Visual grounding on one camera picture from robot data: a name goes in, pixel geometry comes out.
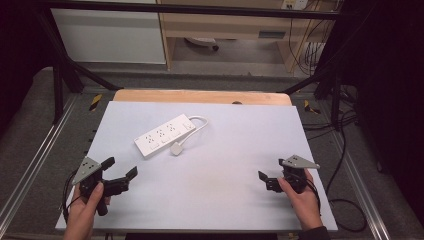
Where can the white power strip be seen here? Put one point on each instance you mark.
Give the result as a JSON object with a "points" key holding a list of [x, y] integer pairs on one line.
{"points": [[163, 135]]}

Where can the chair base with caster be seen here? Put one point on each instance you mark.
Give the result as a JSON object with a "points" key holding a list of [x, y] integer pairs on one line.
{"points": [[203, 42]]}

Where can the black metal frame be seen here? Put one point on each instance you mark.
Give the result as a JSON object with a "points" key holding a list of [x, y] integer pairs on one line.
{"points": [[186, 8]]}

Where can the yellow black floor tape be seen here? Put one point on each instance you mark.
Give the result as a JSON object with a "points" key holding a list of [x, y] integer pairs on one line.
{"points": [[95, 102], [310, 107]]}

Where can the white cabinet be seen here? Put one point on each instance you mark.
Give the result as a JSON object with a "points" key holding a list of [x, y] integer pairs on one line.
{"points": [[106, 36]]}

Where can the person's right hand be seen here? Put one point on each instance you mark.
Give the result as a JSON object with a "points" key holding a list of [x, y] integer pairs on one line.
{"points": [[306, 206]]}

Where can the white wall socket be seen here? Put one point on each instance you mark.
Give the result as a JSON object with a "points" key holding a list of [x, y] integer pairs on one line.
{"points": [[294, 4]]}

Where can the person's dark right sleeve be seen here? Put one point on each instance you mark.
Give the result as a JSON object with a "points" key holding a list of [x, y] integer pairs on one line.
{"points": [[315, 234]]}

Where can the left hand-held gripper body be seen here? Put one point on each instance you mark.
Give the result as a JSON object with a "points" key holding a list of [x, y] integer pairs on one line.
{"points": [[87, 170]]}

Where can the person's left hand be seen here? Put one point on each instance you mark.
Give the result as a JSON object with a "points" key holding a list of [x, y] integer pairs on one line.
{"points": [[80, 216]]}

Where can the wooden table board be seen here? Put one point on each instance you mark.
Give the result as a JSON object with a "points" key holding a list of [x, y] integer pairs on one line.
{"points": [[200, 97]]}

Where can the light wooden desk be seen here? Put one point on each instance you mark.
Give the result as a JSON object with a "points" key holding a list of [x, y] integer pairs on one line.
{"points": [[230, 28]]}

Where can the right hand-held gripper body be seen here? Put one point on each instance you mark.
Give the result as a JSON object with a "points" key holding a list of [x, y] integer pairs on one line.
{"points": [[293, 175]]}

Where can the white plug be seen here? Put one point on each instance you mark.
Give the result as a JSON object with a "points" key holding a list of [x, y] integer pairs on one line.
{"points": [[176, 148]]}

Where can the aluminium floor rail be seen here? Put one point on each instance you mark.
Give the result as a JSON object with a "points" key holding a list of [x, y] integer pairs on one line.
{"points": [[36, 156], [360, 186]]}

